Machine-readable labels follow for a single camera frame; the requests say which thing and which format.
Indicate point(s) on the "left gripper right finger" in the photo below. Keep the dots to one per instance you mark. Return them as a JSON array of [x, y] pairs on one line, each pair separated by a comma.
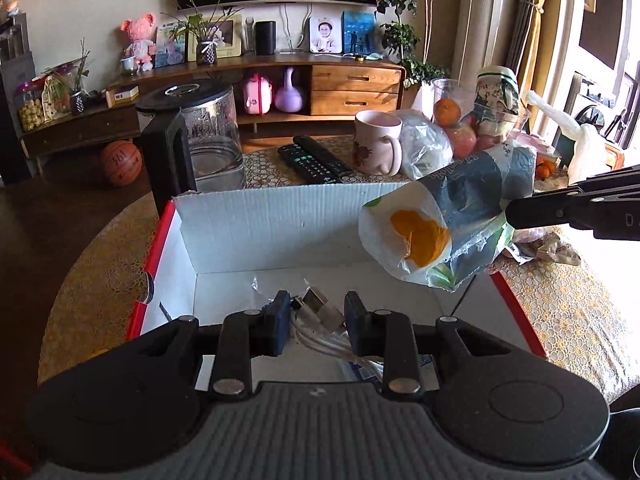
[[387, 335]]

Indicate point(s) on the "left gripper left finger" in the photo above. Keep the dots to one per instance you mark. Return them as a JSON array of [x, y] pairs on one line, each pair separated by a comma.
[[243, 336]]

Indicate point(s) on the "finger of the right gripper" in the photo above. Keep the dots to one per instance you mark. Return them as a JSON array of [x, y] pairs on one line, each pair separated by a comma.
[[551, 208]]

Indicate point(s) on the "striped brown snack bag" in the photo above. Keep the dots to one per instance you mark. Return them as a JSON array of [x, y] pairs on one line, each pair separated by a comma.
[[542, 244]]

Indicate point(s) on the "orange print snack bag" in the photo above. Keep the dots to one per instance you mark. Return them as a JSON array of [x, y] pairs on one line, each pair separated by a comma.
[[440, 230]]

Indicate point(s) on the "blue tissue pack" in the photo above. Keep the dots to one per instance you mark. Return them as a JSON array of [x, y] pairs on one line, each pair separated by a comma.
[[372, 371]]

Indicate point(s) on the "pile of small tangerines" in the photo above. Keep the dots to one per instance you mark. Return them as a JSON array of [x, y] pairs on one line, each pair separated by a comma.
[[545, 168]]

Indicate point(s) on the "white plastic bag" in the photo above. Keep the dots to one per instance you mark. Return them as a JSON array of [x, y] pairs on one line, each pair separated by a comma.
[[589, 147]]

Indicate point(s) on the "red cardboard box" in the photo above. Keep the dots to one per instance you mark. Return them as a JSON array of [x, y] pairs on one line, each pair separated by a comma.
[[220, 252]]

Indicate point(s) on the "clear glass fruit bowl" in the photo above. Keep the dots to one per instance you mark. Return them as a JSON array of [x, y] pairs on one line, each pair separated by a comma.
[[453, 111]]

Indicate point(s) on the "clear plastic zip bag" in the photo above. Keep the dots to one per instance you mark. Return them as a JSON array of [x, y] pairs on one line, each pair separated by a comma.
[[425, 147]]

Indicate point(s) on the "black remote control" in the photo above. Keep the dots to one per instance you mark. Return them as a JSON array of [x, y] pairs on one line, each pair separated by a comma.
[[326, 158], [305, 166]]

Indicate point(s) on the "pink ceramic mug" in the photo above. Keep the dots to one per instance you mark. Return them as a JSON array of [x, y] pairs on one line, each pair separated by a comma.
[[377, 149]]

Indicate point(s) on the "glass electric kettle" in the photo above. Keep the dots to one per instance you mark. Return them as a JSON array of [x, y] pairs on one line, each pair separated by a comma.
[[190, 141]]

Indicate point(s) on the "basketball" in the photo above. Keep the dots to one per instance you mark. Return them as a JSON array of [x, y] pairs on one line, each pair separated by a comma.
[[121, 162]]

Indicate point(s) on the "yellow curtain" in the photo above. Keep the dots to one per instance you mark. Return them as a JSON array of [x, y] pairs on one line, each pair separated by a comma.
[[523, 50]]

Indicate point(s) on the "purple vase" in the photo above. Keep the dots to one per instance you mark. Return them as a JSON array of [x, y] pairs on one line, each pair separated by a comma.
[[288, 99]]

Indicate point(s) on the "blue picture card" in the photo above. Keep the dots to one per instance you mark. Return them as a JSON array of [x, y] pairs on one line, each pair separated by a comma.
[[358, 30]]

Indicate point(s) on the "potted green tree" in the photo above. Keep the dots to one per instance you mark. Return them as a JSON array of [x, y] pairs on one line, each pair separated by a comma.
[[407, 38]]

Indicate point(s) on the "black speaker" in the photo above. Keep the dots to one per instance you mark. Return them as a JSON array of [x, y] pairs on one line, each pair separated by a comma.
[[265, 37]]

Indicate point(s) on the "potted grass plant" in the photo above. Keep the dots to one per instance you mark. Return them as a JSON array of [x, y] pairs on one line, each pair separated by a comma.
[[203, 29]]

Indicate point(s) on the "snack jar pink lid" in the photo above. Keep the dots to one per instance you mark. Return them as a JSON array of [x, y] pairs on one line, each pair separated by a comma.
[[27, 98]]

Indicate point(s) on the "pink plush bear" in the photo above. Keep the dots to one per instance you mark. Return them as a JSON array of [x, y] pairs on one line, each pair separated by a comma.
[[140, 33]]

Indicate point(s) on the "child portrait photo frame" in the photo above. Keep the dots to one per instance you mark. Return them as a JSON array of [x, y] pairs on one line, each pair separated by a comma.
[[325, 35]]

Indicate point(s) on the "framed photo cream frame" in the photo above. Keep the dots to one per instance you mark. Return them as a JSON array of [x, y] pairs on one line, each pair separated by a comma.
[[227, 39]]

